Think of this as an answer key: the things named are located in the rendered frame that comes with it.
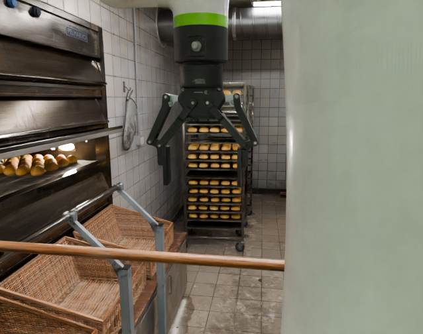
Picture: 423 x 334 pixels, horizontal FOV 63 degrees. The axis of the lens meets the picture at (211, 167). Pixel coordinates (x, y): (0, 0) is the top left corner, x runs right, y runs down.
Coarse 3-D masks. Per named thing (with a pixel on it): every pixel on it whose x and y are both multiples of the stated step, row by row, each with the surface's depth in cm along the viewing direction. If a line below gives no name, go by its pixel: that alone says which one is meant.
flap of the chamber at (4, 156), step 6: (108, 132) 219; (114, 132) 228; (120, 132) 237; (78, 138) 184; (84, 138) 190; (90, 138) 196; (42, 144) 154; (48, 144) 158; (54, 144) 162; (60, 144) 167; (66, 144) 172; (18, 150) 138; (24, 150) 142; (30, 150) 146; (36, 150) 149; (0, 156) 129; (6, 156) 132; (12, 156) 135
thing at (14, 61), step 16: (0, 48) 149; (16, 48) 159; (32, 48) 171; (48, 48) 185; (0, 64) 146; (16, 64) 155; (32, 64) 167; (48, 64) 181; (64, 64) 196; (80, 64) 214; (96, 64) 236; (32, 80) 165; (48, 80) 176; (64, 80) 187; (80, 80) 203; (96, 80) 228
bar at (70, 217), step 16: (112, 192) 174; (80, 208) 144; (48, 224) 124; (80, 224) 139; (160, 224) 186; (32, 240) 114; (96, 240) 139; (160, 240) 185; (0, 256) 100; (128, 272) 138; (160, 272) 189; (128, 288) 139; (160, 288) 191; (128, 304) 140; (160, 304) 193; (128, 320) 141; (160, 320) 195
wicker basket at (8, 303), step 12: (0, 300) 138; (12, 300) 138; (0, 312) 139; (12, 312) 138; (36, 312) 137; (0, 324) 141; (24, 324) 139; (36, 324) 138; (48, 324) 137; (60, 324) 136; (72, 324) 135
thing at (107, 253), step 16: (80, 256) 97; (96, 256) 96; (112, 256) 95; (128, 256) 95; (144, 256) 94; (160, 256) 94; (176, 256) 93; (192, 256) 93; (208, 256) 92; (224, 256) 92
